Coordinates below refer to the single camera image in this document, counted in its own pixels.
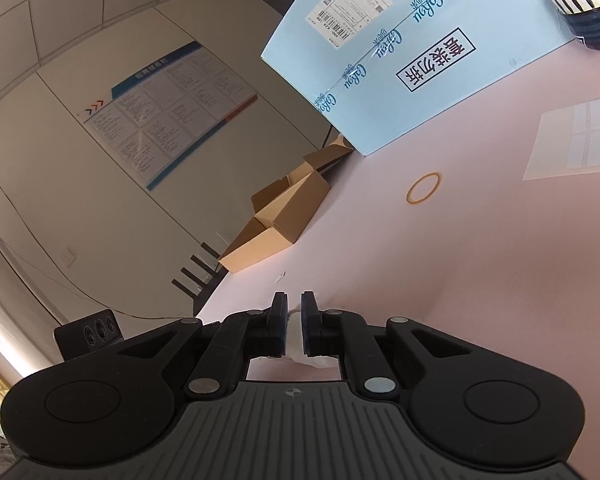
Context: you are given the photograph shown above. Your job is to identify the translucent plastic shopping bag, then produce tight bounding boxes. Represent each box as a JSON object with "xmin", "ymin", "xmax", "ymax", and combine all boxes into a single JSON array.
[{"xmin": 285, "ymin": 310, "xmax": 342, "ymax": 369}]

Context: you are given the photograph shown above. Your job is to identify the open brown cardboard box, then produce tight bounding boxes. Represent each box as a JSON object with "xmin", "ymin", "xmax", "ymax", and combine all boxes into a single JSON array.
[{"xmin": 219, "ymin": 135, "xmax": 355, "ymax": 275}]

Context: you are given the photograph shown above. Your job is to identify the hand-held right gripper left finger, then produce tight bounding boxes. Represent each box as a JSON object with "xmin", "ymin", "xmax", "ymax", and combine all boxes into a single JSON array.
[{"xmin": 115, "ymin": 291, "xmax": 288, "ymax": 402}]

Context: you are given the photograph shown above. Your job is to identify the light blue carton white label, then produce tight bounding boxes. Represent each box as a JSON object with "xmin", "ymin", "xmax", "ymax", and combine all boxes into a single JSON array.
[{"xmin": 260, "ymin": 0, "xmax": 586, "ymax": 157}]

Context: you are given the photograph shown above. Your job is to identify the black router with antennas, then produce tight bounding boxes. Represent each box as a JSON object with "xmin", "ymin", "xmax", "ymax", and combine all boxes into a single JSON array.
[{"xmin": 172, "ymin": 242, "xmax": 226, "ymax": 312}]

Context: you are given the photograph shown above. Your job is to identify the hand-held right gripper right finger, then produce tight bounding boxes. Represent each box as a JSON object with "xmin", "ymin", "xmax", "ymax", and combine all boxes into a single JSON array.
[{"xmin": 301, "ymin": 290, "xmax": 482, "ymax": 396}]

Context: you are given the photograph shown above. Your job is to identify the tan rubber band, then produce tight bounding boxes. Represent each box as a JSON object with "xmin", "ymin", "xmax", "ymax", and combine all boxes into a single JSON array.
[{"xmin": 405, "ymin": 172, "xmax": 443, "ymax": 206}]

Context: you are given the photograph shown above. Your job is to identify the clear sticker sheet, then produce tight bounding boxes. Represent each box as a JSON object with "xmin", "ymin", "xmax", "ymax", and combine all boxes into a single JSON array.
[{"xmin": 522, "ymin": 95, "xmax": 600, "ymax": 182}]

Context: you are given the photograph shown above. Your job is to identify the dark blue patterned bowl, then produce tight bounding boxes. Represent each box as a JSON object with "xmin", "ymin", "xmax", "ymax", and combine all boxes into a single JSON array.
[{"xmin": 555, "ymin": 0, "xmax": 600, "ymax": 54}]

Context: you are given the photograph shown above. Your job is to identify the wall poster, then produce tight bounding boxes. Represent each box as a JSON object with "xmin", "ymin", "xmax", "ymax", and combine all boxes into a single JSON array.
[{"xmin": 77, "ymin": 40, "xmax": 258, "ymax": 192}]

